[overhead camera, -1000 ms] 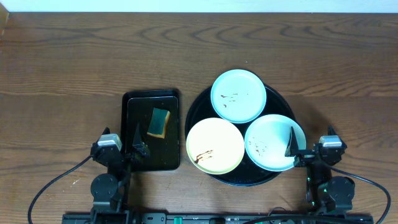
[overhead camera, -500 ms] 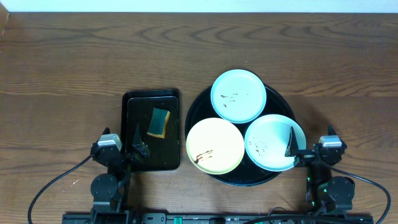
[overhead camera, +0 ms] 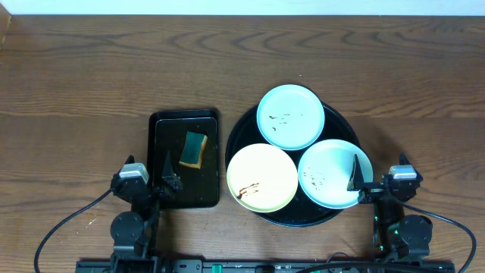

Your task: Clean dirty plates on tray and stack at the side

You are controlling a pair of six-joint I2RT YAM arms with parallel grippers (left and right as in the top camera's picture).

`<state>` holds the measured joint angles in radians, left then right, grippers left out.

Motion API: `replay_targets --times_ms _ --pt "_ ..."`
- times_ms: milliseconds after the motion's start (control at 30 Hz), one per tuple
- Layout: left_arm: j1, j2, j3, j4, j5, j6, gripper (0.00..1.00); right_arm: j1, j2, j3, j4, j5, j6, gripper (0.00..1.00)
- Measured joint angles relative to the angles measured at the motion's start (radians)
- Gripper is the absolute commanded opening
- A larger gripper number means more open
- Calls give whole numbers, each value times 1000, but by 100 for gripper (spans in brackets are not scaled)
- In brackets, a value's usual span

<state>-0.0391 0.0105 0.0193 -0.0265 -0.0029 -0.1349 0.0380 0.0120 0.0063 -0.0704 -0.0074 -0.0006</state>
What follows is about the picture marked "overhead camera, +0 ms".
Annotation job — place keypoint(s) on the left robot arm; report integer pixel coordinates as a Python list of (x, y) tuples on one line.
[(135, 231)]

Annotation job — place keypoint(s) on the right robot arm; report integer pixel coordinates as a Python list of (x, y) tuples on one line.
[(401, 237)]

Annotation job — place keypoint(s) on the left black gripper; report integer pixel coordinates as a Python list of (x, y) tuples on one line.
[(150, 190)]

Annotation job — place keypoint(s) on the yellow plate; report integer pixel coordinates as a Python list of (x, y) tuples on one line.
[(262, 178)]

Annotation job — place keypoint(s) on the green and yellow sponge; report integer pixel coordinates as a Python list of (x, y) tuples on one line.
[(193, 149)]

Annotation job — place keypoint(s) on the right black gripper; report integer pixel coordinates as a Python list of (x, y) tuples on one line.
[(379, 191)]

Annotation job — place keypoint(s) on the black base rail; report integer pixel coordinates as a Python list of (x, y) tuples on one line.
[(199, 266)]

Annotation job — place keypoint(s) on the light blue plate top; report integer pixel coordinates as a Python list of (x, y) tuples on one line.
[(290, 117)]

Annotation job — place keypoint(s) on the black rectangular tray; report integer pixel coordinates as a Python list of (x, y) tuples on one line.
[(167, 131)]

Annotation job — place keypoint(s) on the light blue plate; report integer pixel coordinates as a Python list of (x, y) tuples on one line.
[(325, 170), (290, 117)]

